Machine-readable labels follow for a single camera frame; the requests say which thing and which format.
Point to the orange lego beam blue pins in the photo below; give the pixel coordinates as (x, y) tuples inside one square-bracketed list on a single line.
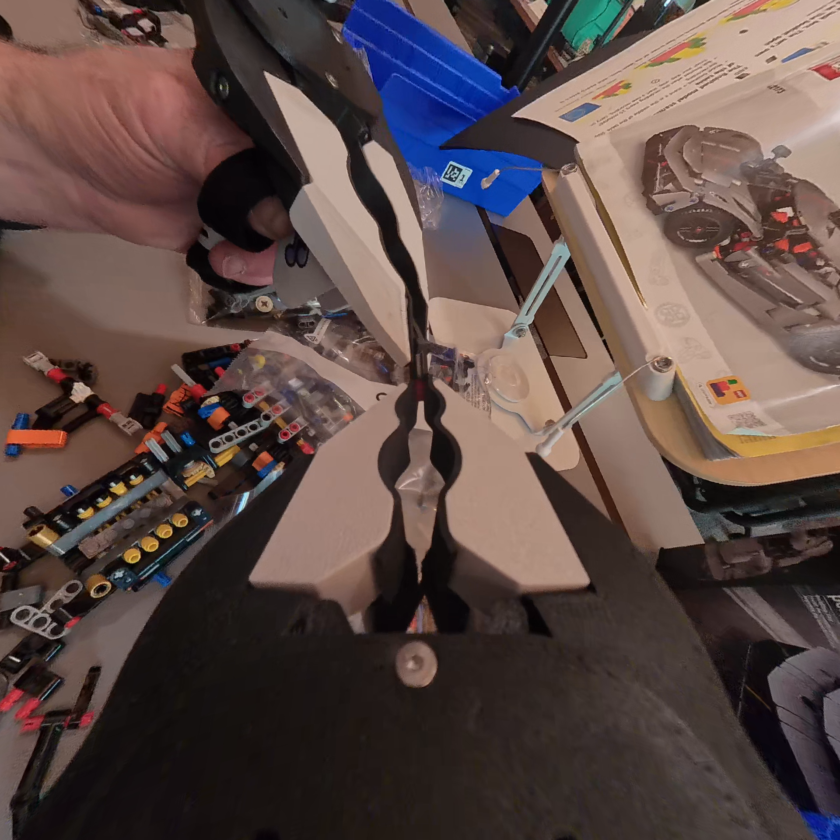
[(36, 436)]

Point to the clear bag mixed lego pieces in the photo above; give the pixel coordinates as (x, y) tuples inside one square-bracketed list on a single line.
[(328, 328)]

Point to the white book stand panel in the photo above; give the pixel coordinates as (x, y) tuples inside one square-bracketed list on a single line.
[(630, 459)]

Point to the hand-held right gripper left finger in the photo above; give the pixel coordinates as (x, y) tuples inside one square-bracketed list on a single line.
[(321, 525)]

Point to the black lego chassis assembly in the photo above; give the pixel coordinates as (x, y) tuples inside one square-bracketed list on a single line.
[(111, 518)]

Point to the grey T-shaped lego beam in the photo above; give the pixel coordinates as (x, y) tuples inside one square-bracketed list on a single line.
[(43, 613)]

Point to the white stand bracket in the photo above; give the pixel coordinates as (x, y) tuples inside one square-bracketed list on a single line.
[(544, 289)]

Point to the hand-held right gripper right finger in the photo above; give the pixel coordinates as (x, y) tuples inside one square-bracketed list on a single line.
[(512, 525)]

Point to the pile of loose lego pieces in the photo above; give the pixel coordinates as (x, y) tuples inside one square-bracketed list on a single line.
[(243, 420)]

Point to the black lego brick red pin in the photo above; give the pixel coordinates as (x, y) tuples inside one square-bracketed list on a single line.
[(148, 407)]

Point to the grey black lego axle connector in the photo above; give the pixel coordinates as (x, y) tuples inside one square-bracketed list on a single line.
[(19, 590)]

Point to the person's left hand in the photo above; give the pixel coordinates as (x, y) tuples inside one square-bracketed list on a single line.
[(98, 144)]

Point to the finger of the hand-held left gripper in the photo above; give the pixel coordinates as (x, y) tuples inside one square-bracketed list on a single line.
[(403, 203), (341, 229)]

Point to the blue plastic bin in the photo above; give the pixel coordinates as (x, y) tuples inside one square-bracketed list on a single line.
[(433, 98)]

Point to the black angled lego liftarm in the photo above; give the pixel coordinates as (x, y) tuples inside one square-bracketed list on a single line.
[(52, 741)]

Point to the black lego brick red pins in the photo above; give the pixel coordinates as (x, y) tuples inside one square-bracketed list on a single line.
[(33, 689)]

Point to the red black axle lego assembly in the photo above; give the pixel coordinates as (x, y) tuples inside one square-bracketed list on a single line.
[(79, 394)]

